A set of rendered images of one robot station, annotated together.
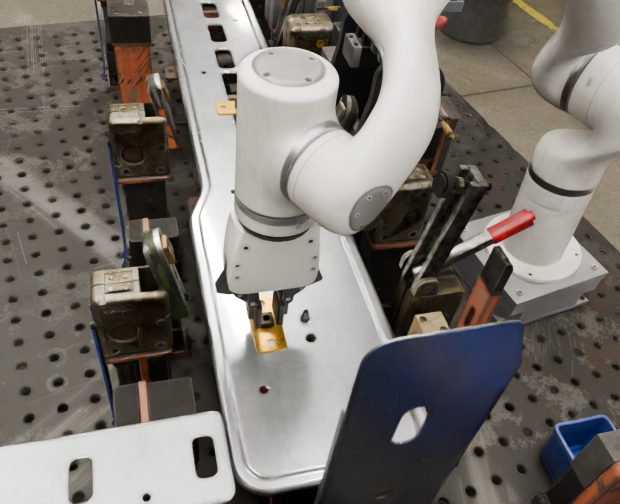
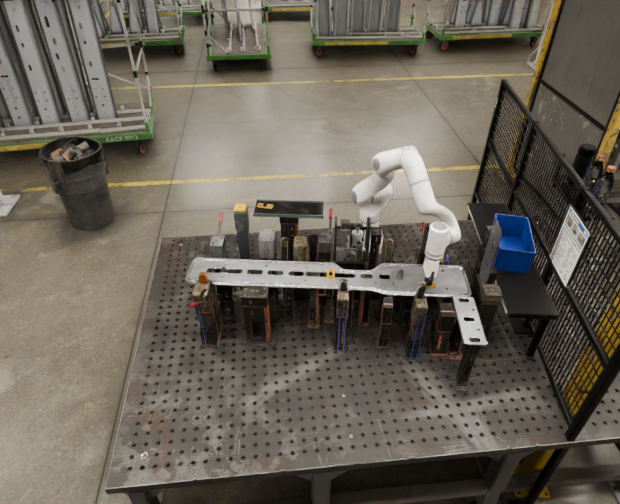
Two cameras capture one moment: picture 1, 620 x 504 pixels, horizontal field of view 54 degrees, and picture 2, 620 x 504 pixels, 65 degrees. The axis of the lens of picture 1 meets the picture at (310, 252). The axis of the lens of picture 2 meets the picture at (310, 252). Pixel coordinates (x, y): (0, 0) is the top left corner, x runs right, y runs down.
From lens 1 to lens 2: 2.09 m
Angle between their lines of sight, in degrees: 48
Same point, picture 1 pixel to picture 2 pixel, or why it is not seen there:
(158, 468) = (466, 307)
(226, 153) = (356, 281)
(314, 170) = (455, 234)
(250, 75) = (443, 231)
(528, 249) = not seen: hidden behind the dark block
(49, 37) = (149, 370)
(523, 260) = not seen: hidden behind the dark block
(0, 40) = (142, 393)
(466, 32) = (105, 219)
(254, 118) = (446, 236)
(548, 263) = not seen: hidden behind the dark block
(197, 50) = (288, 279)
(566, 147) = (374, 210)
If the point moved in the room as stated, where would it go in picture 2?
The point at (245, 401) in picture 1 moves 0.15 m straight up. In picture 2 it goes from (450, 292) to (456, 268)
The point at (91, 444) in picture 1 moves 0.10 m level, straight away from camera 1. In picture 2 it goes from (460, 317) to (439, 320)
